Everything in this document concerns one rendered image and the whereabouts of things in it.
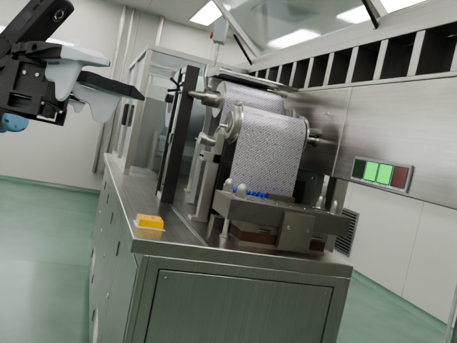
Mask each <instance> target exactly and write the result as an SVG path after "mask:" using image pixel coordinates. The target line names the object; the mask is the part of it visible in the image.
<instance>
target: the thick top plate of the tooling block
mask: <svg viewBox="0 0 457 343"><path fill-rule="evenodd" d="M234 196H235V193H233V194H230V193H224V192H222V191H221V190H216V192H215V195H214V201H213V205H212V208H213V209H214V210H215V211H217V212H218V213H219V214H221V215H222V216H223V217H225V219H227V220H232V221H241V222H246V223H255V224H259V225H268V226H274V227H280V222H281V219H282V212H283V211H287V212H294V213H299V214H307V215H312V216H315V218H316V219H315V223H314V228H313V231H312V232H314V233H323V234H329V235H337V236H342V237H347V236H348V231H349V228H350V222H351V218H348V217H346V216H344V215H342V214H341V216H337V215H334V214H330V213H329V212H330V210H329V209H326V208H325V210H323V209H319V208H315V207H314V206H309V205H305V204H300V203H288V202H284V201H276V200H272V199H267V198H264V197H257V196H252V195H246V200H242V199H236V198H234Z"/></svg>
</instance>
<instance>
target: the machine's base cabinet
mask: <svg viewBox="0 0 457 343"><path fill-rule="evenodd" d="M102 179H103V181H102V185H101V192H100V196H99V203H98V207H97V213H96V218H95V224H94V229H93V232H92V235H91V238H92V240H91V243H90V263H89V343H336V341H337V336H338V333H339V327H340V324H341V318H342V315H343V309H344V306H345V301H346V297H347V294H348V289H349V285H350V280H351V279H350V278H345V277H338V276H327V275H321V274H309V273H303V272H291V271H285V270H278V269H267V268H261V267H250V266H243V265H231V264H225V263H214V262H207V261H196V260H190V259H178V258H172V257H160V256H154V255H143V254H136V253H131V251H130V249H129V245H128V242H127V239H126V235H125V232H124V228H123V225H122V221H121V218H120V214H119V211H118V207H117V204H116V200H115V197H114V193H113V190H112V186H111V183H110V180H109V176H108V173H107V169H106V167H105V171H104V172H103V177H102Z"/></svg>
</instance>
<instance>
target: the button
mask: <svg viewBox="0 0 457 343"><path fill-rule="evenodd" d="M136 222H137V225H138V226H140V227H150V228H155V229H163V224H164V222H163V220H162V219H161V217H159V216H150V215H145V214H137V218H136Z"/></svg>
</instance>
